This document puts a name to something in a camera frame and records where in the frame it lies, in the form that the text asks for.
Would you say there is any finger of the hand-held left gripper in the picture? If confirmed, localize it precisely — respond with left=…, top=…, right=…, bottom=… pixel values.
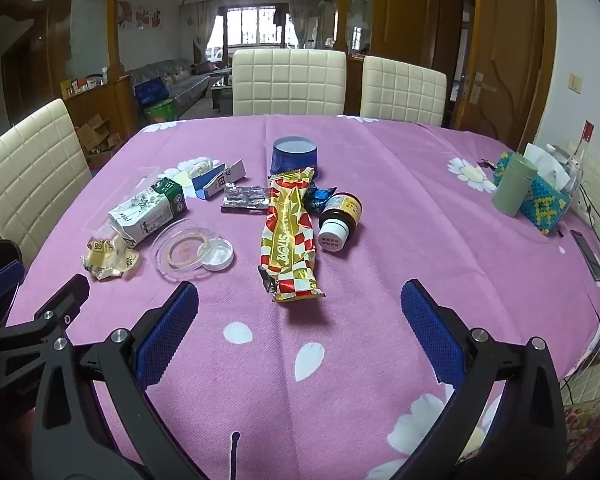
left=0, top=275, right=91, bottom=363
left=0, top=259, right=26, bottom=311

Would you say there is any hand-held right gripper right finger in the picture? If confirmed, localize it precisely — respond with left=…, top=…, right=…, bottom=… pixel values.
left=400, top=280, right=568, bottom=480

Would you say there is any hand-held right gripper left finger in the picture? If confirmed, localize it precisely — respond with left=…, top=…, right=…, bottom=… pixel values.
left=32, top=281, right=216, bottom=480

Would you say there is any black trash bin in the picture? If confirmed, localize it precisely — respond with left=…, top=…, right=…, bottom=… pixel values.
left=0, top=239, right=24, bottom=267

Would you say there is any yellow wrapper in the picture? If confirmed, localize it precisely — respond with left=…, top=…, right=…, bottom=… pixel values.
left=81, top=234, right=141, bottom=281

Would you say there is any clear round plastic dish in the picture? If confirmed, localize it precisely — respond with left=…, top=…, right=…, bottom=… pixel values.
left=150, top=219, right=221, bottom=283

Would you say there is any white round lid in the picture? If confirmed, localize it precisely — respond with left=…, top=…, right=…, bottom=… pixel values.
left=198, top=236, right=234, bottom=271

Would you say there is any green white milk carton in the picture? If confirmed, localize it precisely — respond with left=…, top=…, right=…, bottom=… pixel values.
left=108, top=177, right=187, bottom=248

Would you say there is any gold red snack wrapper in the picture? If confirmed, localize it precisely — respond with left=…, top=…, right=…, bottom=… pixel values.
left=258, top=166, right=327, bottom=305

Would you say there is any torn blue white carton box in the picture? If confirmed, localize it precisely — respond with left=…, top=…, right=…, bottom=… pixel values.
left=190, top=158, right=246, bottom=201

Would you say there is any brown medicine bottle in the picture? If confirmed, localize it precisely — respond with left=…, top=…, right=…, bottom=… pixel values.
left=317, top=191, right=363, bottom=253

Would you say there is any silver blister pack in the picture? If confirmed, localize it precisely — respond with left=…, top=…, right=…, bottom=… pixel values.
left=221, top=183, right=272, bottom=215

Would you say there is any blue foil candy wrapper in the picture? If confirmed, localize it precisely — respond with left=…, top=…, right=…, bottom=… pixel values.
left=302, top=183, right=338, bottom=212

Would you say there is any blue paper cup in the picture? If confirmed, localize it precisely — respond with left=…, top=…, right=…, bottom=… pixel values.
left=271, top=136, right=320, bottom=181

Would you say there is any cream quilted chair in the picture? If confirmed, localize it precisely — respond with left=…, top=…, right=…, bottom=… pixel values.
left=0, top=98, right=93, bottom=266
left=231, top=49, right=348, bottom=117
left=360, top=55, right=448, bottom=127

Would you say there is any pink floral tablecloth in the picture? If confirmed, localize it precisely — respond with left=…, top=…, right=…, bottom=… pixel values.
left=5, top=112, right=600, bottom=480

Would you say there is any pile of cardboard boxes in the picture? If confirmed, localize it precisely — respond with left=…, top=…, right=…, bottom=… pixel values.
left=75, top=112, right=121, bottom=161

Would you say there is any green cylinder tin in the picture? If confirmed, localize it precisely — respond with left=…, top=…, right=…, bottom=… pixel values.
left=491, top=152, right=538, bottom=218

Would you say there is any beaded tissue box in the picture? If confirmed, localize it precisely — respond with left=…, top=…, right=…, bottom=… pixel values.
left=494, top=150, right=576, bottom=236

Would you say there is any black phone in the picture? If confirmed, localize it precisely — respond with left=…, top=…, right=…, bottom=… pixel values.
left=570, top=230, right=600, bottom=281

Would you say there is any low wooden cabinet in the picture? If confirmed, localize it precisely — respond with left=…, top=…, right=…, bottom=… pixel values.
left=60, top=75, right=141, bottom=171

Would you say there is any white tissue sheet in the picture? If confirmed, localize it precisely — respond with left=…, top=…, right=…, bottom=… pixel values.
left=522, top=142, right=571, bottom=191

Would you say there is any green box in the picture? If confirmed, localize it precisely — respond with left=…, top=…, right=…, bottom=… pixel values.
left=142, top=100, right=178, bottom=122

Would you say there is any blue bag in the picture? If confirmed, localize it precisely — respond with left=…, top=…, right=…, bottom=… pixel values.
left=134, top=79, right=168, bottom=108

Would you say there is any grey sofa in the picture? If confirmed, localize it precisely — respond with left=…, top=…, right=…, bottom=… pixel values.
left=125, top=58, right=231, bottom=116

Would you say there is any glass coffee table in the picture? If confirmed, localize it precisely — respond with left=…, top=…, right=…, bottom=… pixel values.
left=210, top=72, right=236, bottom=111

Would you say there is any brown wooden door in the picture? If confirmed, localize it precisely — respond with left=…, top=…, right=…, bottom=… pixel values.
left=455, top=0, right=556, bottom=136

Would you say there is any barred window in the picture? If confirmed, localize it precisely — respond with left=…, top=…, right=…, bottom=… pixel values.
left=225, top=7, right=301, bottom=48

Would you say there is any black cable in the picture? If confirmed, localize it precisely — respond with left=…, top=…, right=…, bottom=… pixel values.
left=575, top=182, right=600, bottom=261

